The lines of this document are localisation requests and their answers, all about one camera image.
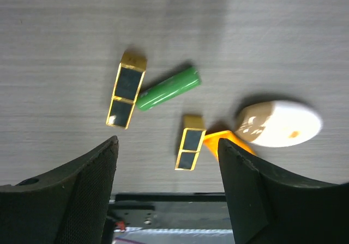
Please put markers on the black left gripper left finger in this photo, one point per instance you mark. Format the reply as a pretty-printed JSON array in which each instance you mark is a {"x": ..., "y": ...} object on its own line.
[{"x": 65, "y": 205}]

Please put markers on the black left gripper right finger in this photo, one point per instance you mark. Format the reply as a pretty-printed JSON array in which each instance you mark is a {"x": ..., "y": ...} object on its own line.
[{"x": 268, "y": 204}]

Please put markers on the black gold lipstick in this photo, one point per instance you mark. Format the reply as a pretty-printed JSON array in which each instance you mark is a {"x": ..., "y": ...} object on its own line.
[
  {"x": 129, "y": 77},
  {"x": 191, "y": 141}
]

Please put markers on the green lip balm tube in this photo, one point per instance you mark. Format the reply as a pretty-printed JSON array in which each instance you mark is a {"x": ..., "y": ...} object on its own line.
[{"x": 176, "y": 85}]

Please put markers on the white oval compact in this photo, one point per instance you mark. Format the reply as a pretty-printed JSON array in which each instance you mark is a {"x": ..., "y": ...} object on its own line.
[{"x": 278, "y": 123}]

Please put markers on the orange cream tube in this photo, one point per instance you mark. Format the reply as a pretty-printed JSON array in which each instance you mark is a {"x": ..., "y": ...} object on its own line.
[{"x": 211, "y": 142}]

